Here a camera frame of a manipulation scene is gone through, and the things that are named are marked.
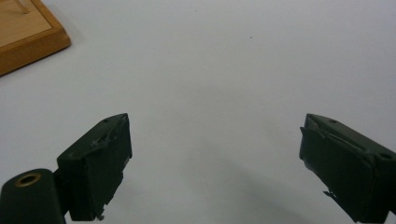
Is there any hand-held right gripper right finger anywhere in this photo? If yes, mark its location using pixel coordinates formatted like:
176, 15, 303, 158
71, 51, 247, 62
299, 113, 396, 224

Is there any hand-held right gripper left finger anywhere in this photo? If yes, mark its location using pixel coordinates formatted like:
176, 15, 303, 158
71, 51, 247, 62
56, 112, 134, 222

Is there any wooden board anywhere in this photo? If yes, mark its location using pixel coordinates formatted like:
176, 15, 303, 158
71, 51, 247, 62
0, 0, 72, 77

